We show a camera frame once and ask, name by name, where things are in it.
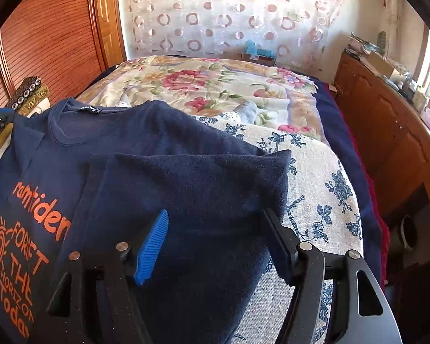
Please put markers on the cardboard box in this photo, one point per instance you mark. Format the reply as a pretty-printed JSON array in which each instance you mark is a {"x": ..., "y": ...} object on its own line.
[{"x": 380, "y": 63}]

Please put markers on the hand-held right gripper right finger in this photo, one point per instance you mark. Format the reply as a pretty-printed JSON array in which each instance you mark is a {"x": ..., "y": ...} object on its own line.
[{"x": 283, "y": 247}]

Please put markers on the navy fleece garment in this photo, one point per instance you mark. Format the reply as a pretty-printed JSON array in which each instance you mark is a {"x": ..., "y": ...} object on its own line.
[{"x": 186, "y": 193}]

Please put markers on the teal plush item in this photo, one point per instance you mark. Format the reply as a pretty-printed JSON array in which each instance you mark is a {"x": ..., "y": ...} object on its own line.
[{"x": 255, "y": 47}]

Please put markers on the circle-pattern sheer curtain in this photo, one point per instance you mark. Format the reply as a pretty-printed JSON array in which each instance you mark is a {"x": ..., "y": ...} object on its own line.
[{"x": 233, "y": 10}]

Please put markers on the blue floral white bed cover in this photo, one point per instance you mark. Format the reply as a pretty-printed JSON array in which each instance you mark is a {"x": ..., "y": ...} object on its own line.
[{"x": 319, "y": 200}]

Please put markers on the colourful floral blanket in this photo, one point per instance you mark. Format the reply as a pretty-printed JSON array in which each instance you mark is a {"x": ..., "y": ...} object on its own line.
[{"x": 215, "y": 82}]

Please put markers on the navy orange-print t-shirt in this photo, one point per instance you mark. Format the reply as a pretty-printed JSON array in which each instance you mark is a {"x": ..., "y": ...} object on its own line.
[{"x": 32, "y": 186}]

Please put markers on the red cloth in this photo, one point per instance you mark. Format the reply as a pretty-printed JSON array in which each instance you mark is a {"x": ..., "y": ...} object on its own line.
[{"x": 381, "y": 233}]

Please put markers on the round white bucket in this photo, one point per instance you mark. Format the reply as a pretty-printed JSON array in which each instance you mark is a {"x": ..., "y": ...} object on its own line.
[{"x": 408, "y": 232}]

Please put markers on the wooden headboard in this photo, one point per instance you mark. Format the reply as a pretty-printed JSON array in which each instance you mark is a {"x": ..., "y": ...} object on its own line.
[{"x": 50, "y": 32}]

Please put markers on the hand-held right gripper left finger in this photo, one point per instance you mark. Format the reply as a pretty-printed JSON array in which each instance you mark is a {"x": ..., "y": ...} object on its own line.
[{"x": 152, "y": 247}]

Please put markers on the patterned gold-black cushions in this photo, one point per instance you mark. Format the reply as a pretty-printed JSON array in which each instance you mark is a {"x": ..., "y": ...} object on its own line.
[{"x": 25, "y": 93}]

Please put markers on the long wooden cabinet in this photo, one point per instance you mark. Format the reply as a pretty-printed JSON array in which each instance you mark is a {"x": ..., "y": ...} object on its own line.
[{"x": 390, "y": 129}]

